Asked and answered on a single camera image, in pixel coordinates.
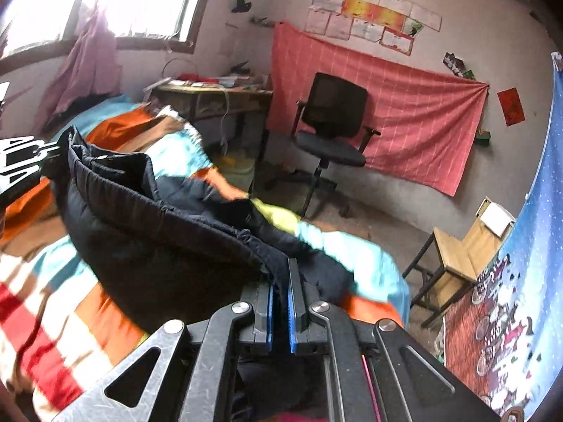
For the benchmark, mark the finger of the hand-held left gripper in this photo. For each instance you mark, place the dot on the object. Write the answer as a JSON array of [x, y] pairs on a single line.
[[52, 151]]

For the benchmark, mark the wooden desk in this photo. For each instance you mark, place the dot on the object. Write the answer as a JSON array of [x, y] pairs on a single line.
[[211, 96]]

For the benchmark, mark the small green box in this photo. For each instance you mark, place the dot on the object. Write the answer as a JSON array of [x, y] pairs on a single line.
[[484, 137]]

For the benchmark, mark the yellow-green basin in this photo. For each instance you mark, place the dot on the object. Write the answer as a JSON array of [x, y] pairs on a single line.
[[239, 162]]

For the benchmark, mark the black wall ornament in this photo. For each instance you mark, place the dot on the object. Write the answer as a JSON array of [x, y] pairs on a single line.
[[241, 5]]

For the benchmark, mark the pink hanging cloth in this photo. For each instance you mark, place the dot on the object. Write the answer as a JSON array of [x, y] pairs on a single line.
[[83, 66]]

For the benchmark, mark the window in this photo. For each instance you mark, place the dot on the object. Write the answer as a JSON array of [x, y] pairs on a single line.
[[110, 0]]

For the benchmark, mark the colourful patchwork blanket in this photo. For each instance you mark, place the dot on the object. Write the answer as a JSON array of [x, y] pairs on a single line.
[[57, 325]]

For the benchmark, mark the red checked wall cloth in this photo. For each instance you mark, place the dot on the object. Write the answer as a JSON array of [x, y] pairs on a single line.
[[409, 110]]

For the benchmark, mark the pile of papers on desk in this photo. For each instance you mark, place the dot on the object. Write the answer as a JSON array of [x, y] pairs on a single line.
[[206, 80]]

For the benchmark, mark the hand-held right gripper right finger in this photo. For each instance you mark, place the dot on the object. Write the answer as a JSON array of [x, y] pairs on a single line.
[[294, 316]]

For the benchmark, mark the wall photos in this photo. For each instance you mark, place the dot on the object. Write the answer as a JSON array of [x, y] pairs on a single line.
[[457, 65]]

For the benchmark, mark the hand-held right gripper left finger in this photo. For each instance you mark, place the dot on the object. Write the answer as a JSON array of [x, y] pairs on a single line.
[[264, 321]]

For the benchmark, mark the white paper sheet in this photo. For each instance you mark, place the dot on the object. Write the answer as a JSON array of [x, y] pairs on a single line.
[[497, 217]]

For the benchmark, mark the black padded jacket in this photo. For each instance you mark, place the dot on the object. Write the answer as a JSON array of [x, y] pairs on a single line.
[[167, 237]]

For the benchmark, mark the wooden chair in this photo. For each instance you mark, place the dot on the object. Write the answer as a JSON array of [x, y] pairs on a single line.
[[457, 255]]

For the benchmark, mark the black office chair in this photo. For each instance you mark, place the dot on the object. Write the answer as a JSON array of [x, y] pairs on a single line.
[[334, 140]]

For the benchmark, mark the blue printed curtain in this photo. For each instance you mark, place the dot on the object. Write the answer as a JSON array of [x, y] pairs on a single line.
[[506, 307]]

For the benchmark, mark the red paper wall decoration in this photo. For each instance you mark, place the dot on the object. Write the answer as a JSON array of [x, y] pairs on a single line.
[[511, 106]]

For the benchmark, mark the group of wall certificates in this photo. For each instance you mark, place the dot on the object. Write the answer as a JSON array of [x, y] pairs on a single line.
[[374, 13]]

